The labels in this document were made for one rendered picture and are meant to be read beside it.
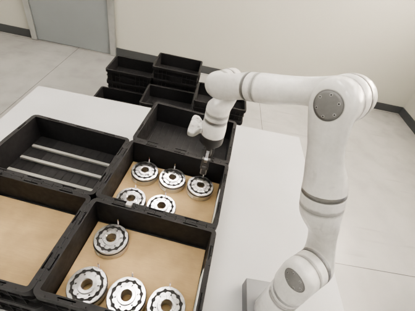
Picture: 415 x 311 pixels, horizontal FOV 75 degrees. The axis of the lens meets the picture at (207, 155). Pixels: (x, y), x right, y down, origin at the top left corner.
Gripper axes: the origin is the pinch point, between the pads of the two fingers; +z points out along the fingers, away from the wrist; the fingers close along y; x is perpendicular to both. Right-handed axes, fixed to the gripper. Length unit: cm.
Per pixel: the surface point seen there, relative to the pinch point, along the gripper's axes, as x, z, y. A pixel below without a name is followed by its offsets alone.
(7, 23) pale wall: 287, 88, 253
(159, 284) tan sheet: 4.4, 17.3, -35.2
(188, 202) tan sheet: 2.7, 17.4, -3.8
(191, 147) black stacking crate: 8.2, 17.5, 26.7
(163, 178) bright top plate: 14.4, 14.5, 1.9
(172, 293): 0.0, 14.5, -37.6
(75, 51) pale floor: 198, 100, 246
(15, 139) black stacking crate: 70, 10, -1
